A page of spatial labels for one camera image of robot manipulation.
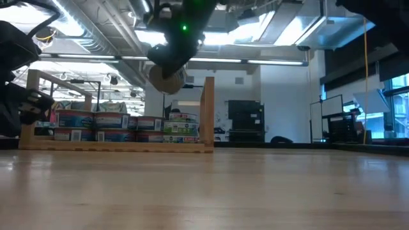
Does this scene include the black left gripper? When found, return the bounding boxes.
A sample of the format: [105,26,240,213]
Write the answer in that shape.
[0,20,55,138]

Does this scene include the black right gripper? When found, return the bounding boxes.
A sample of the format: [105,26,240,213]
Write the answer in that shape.
[146,0,221,80]

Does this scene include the wooden slatted shelf rack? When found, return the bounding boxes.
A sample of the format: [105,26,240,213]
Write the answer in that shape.
[18,69,215,154]

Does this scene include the black cabinet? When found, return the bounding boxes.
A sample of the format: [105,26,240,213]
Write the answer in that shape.
[227,100,266,144]

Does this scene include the long ceiling tube light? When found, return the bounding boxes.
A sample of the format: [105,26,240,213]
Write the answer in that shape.
[38,53,309,67]

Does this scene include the black bag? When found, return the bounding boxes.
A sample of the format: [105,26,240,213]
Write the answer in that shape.
[270,135,294,144]

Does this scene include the white board on stand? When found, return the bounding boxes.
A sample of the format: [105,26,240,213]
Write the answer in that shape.
[309,94,344,144]

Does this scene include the white slanted panel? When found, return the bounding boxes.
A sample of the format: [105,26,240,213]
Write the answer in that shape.
[353,89,390,114]

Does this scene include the glass window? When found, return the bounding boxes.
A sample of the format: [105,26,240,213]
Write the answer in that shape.
[382,73,409,140]

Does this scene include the silver rectangular air duct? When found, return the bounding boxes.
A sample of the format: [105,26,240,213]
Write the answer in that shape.
[255,0,376,50]

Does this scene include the black wire crate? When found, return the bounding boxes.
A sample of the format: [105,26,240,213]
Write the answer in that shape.
[328,113,357,144]

